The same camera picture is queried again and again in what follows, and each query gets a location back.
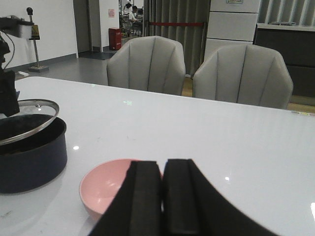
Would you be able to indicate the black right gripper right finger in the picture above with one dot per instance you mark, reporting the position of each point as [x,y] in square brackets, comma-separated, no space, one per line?
[194,207]

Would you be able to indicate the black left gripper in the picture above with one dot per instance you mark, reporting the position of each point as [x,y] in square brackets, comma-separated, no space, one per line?
[8,96]

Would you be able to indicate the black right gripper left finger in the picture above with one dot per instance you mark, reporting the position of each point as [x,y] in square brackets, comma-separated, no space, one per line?
[136,208]

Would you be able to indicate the glass pot lid blue knob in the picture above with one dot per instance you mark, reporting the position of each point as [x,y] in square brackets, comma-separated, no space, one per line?
[32,116]

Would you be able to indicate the pink plastic bowl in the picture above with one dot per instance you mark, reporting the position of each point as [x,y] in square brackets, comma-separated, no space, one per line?
[99,187]

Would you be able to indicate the dark blue saucepan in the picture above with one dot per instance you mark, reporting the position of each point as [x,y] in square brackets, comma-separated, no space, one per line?
[34,161]

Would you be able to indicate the red trash bin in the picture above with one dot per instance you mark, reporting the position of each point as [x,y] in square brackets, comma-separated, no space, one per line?
[115,39]

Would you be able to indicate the right grey upholstered chair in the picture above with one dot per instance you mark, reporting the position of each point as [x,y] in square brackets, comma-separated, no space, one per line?
[245,74]

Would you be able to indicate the grey upholstered chair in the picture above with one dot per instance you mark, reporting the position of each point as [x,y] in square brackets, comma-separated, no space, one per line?
[151,63]
[245,74]

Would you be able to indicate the left grey upholstered chair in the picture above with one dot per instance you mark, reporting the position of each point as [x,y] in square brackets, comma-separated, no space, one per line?
[151,63]

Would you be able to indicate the seated person in background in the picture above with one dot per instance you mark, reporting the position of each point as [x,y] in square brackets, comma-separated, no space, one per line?
[131,22]

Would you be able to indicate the red barrier belt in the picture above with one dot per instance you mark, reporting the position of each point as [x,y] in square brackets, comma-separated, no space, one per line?
[167,24]

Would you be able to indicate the white cabinet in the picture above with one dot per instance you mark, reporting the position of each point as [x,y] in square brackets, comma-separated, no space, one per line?
[231,22]

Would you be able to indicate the dark grey counter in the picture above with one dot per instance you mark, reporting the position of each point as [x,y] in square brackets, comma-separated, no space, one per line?
[297,47]

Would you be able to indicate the grey tray on counter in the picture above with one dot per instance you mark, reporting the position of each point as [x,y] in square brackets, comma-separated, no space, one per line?
[282,23]

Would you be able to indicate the metal stanchion post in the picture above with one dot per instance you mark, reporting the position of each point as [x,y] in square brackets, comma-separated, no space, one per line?
[34,37]

